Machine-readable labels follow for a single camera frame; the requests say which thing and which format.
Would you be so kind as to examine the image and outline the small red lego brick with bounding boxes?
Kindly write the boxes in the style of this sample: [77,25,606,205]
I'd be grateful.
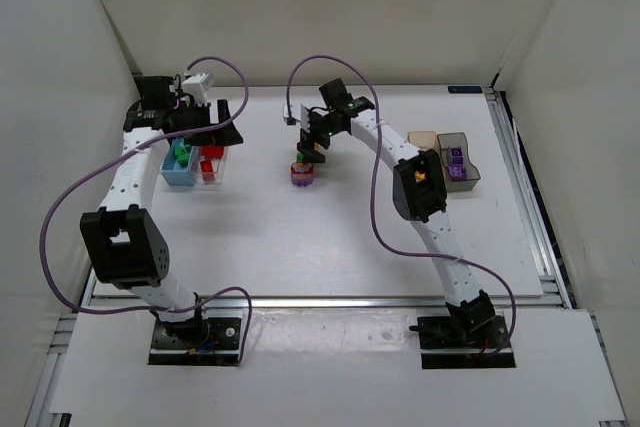
[200,159,215,182]

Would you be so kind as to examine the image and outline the small green lego brick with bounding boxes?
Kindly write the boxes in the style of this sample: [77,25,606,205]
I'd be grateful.
[177,155,191,168]

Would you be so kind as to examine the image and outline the purple flower lego piece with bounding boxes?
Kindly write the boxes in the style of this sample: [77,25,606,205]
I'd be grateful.
[448,147,464,165]

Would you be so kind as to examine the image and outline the purple round lego piece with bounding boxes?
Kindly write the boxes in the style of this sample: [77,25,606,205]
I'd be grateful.
[447,165,468,182]

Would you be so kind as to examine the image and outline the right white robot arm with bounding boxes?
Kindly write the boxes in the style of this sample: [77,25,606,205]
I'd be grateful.
[283,79,495,345]

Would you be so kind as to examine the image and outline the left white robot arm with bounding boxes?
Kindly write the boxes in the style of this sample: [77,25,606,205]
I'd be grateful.
[80,73,243,346]

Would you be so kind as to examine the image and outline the clear transparent container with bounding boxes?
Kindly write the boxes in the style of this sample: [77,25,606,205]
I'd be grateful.
[194,147,229,189]

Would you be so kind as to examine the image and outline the blue container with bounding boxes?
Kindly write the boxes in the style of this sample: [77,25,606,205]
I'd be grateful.
[161,137,200,187]

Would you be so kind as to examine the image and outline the amber transparent container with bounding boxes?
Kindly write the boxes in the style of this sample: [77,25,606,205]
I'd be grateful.
[407,131,441,153]

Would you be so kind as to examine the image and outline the smoky grey transparent container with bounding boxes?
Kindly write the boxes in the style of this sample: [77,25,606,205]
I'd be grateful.
[437,132,481,193]

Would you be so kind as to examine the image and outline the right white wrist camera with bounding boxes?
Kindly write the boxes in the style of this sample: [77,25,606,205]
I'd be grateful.
[283,104,310,131]

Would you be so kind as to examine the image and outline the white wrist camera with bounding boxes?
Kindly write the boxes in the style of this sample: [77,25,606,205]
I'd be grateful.
[181,72,214,105]
[283,104,310,131]

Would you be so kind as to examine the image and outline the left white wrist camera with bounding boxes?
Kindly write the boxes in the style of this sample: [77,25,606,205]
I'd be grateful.
[181,72,214,105]

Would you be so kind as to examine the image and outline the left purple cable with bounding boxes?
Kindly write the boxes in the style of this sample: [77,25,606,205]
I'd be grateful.
[39,57,253,366]

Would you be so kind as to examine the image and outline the purple cable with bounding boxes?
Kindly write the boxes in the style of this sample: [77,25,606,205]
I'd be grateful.
[284,54,519,357]
[39,57,253,366]

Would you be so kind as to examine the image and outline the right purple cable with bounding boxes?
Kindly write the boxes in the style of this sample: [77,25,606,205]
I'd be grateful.
[284,54,519,357]

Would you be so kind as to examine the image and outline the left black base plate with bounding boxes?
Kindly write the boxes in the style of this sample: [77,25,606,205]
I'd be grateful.
[147,308,253,367]

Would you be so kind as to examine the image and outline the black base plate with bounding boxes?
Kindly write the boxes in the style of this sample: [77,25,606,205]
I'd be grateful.
[408,310,516,370]
[147,308,253,367]

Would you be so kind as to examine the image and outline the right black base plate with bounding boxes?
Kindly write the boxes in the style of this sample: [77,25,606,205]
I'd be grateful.
[408,310,516,370]

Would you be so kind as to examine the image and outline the aluminium table frame rail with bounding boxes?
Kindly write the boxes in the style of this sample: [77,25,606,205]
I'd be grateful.
[484,88,576,309]

